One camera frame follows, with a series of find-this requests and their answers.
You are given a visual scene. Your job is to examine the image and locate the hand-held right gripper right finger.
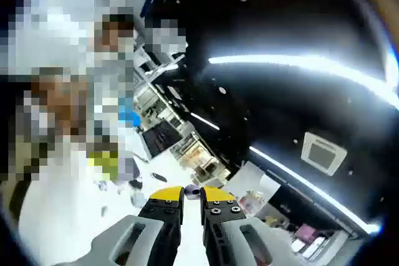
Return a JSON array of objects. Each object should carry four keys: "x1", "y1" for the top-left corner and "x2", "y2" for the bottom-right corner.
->
[{"x1": 199, "y1": 186, "x2": 302, "y2": 266}]

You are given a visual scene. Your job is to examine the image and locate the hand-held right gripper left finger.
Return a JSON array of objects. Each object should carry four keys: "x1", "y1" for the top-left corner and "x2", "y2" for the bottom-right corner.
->
[{"x1": 62, "y1": 186, "x2": 185, "y2": 266}]

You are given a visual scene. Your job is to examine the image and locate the white ceiling air vent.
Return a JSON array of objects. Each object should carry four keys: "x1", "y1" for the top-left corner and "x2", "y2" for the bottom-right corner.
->
[{"x1": 300, "y1": 131, "x2": 348, "y2": 176}]

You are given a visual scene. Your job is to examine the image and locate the white table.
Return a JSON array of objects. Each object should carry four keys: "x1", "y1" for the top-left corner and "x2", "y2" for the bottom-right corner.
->
[{"x1": 17, "y1": 141, "x2": 206, "y2": 266}]

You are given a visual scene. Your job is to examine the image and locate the white ceiling light strip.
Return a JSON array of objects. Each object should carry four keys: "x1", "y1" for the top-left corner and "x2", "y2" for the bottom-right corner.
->
[
  {"x1": 208, "y1": 54, "x2": 399, "y2": 110},
  {"x1": 249, "y1": 146, "x2": 383, "y2": 234},
  {"x1": 189, "y1": 111, "x2": 221, "y2": 131}
]

